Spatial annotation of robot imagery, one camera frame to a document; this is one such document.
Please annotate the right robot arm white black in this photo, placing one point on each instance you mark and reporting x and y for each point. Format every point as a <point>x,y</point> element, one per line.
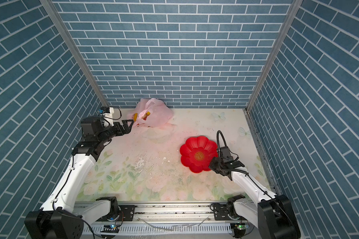
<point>271,214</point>

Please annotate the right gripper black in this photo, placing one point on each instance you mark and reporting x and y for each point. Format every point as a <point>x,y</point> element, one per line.
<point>212,164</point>

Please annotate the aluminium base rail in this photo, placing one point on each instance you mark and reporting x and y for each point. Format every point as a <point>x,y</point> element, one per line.
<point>152,219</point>

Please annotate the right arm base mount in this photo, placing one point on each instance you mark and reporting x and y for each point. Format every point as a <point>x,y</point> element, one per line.
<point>227,212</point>

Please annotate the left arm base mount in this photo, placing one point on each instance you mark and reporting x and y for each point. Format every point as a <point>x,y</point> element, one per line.
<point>124,213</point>

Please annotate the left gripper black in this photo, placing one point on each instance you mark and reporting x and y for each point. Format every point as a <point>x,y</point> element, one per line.
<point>126,130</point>

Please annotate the yellow fake banana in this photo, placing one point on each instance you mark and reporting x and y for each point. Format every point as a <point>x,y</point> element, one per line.
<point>141,116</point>

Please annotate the pink plastic bag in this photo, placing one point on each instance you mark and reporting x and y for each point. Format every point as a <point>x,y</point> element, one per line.
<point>160,113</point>

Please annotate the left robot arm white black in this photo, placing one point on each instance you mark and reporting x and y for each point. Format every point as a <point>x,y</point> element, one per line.
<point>56,218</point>

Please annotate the red flower-shaped plate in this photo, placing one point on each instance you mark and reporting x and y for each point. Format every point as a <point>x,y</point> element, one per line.
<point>197,153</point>

